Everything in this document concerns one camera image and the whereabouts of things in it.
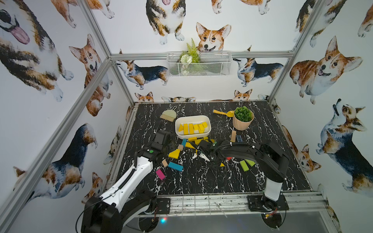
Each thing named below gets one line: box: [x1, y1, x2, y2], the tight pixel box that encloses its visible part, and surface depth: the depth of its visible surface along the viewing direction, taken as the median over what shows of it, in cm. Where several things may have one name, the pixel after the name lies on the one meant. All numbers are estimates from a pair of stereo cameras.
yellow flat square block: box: [168, 149, 181, 160], surface depth 93 cm
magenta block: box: [155, 168, 166, 181], surface depth 86 cm
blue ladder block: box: [236, 134, 243, 143], surface depth 100 cm
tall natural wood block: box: [230, 130, 237, 143], surface depth 102 cm
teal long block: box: [168, 161, 185, 172], surface depth 89 cm
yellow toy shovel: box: [212, 109, 235, 118], surface depth 116 cm
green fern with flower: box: [179, 37, 201, 65], surface depth 83 cm
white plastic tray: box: [174, 115, 212, 139], surface depth 106 cm
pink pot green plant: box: [232, 105, 255, 132], surface depth 100 cm
